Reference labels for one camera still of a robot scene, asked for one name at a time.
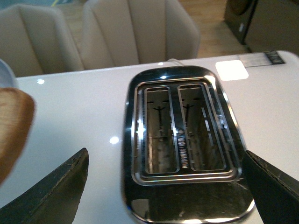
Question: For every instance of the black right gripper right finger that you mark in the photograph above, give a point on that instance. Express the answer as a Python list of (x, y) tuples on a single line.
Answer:
[(276, 194)]

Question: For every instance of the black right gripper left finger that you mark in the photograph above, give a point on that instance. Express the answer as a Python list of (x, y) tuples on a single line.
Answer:
[(54, 199)]

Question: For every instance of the toast bread slice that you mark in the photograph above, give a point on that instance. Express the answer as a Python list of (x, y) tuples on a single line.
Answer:
[(16, 115)]

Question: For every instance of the light blue plate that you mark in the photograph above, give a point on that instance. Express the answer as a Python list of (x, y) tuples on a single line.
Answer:
[(7, 77)]

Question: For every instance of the chrome and white toaster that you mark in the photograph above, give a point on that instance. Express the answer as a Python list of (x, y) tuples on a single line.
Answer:
[(182, 150)]

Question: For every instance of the label sticker on table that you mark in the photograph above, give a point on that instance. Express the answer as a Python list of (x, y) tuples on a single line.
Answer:
[(261, 59)]

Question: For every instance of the beige chair left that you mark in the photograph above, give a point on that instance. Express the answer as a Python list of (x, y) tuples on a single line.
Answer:
[(36, 40)]

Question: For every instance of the beige chair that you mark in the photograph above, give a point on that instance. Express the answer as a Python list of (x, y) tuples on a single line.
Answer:
[(130, 32), (36, 40)]

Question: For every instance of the beige chair right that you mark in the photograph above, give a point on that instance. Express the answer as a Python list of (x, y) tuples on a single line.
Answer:
[(130, 32)]

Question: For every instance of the dark grey washing machine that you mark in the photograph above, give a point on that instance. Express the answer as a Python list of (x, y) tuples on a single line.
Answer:
[(238, 15)]

